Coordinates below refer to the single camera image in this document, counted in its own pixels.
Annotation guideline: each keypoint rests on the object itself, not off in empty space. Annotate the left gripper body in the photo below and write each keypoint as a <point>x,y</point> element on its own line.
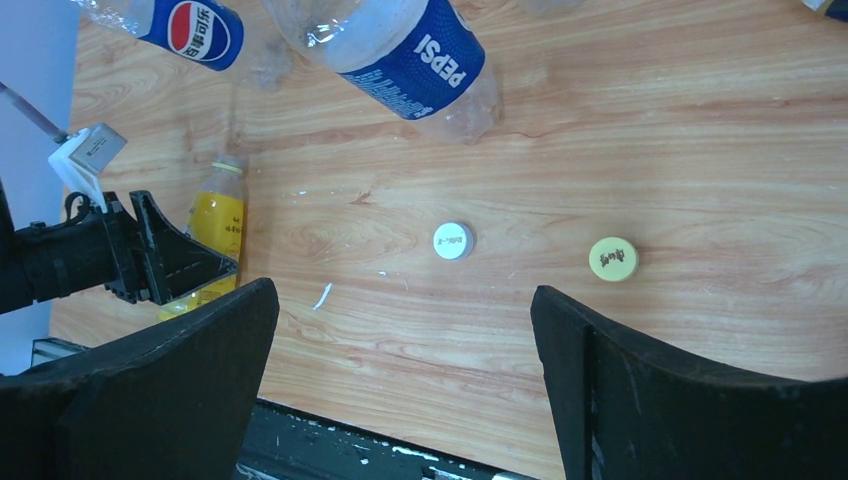
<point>103,247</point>

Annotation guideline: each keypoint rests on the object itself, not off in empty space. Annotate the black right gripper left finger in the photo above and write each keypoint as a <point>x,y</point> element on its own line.
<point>171,401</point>

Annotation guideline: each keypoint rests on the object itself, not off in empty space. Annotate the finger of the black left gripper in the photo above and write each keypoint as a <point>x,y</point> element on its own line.
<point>173,262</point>
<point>199,291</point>

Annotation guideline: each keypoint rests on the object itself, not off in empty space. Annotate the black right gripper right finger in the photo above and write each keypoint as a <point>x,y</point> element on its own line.
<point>627,405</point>

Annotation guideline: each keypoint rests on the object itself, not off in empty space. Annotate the yellow juice bottle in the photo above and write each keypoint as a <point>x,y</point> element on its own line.
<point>217,216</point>

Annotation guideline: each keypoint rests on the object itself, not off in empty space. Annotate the yellow bottle cap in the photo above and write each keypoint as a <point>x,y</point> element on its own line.
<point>613,259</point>

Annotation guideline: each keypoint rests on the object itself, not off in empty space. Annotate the pepsi bottle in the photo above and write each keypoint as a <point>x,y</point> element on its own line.
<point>244,48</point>
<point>419,59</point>

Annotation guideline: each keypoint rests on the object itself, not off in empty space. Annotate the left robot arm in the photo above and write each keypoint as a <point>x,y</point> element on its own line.
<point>30,262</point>

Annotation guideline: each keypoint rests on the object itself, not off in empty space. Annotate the white bottle cap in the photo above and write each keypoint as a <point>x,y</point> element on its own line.
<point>453,241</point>

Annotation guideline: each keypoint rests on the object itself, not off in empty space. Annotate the orange dark label bottle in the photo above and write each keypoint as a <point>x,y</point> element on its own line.
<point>833,9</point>

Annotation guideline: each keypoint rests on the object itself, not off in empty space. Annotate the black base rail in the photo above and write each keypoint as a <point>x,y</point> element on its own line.
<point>286,443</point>

